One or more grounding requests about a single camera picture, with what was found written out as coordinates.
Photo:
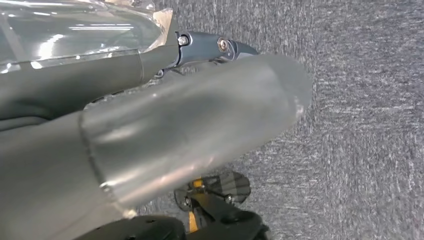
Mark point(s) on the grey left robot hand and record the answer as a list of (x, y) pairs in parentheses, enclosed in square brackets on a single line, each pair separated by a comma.
[(165, 132)]

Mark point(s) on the yellow floor tape square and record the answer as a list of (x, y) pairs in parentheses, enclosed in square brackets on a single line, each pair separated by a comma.
[(193, 222)]

